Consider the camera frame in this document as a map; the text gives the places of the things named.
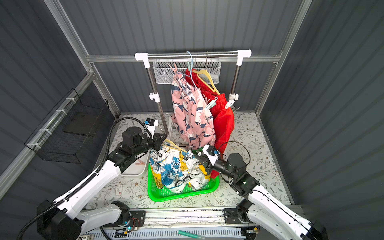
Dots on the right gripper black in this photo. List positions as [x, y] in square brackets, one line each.
[202, 157]

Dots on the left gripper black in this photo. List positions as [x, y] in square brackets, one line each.
[157, 142]

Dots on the pink clothespin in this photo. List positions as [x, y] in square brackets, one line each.
[139, 163]

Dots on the blue yellow white printed shorts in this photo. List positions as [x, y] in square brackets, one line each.
[175, 170]

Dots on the yellow hanger of printed shorts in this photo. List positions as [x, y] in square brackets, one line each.
[173, 145]

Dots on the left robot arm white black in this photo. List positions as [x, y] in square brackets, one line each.
[65, 219]

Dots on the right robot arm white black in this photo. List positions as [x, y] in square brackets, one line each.
[258, 205]

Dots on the red shorts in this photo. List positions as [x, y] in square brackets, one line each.
[223, 119]

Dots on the pink navy patterned shorts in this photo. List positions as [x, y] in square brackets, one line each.
[193, 119]

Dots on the white clothespin on red shorts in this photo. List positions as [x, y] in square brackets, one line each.
[229, 104]

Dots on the yellow hanger of red shorts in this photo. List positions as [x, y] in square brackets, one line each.
[206, 73]

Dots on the white plastic tray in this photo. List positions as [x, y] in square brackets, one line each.
[134, 171]

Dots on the green plastic basket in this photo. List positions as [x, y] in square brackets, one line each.
[158, 195]

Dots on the light green clothespin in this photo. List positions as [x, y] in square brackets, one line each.
[211, 103]

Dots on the green marker pen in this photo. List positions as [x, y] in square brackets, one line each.
[190, 235]

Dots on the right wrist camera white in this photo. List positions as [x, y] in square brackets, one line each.
[212, 153]

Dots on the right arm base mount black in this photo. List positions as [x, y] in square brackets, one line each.
[234, 216]

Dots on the light blue wire hanger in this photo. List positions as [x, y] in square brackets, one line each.
[190, 68]

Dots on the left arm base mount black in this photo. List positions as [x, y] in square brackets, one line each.
[132, 219]

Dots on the white wire mesh basket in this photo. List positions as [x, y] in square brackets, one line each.
[164, 74]

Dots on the black wire wall basket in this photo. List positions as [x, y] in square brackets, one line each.
[69, 135]

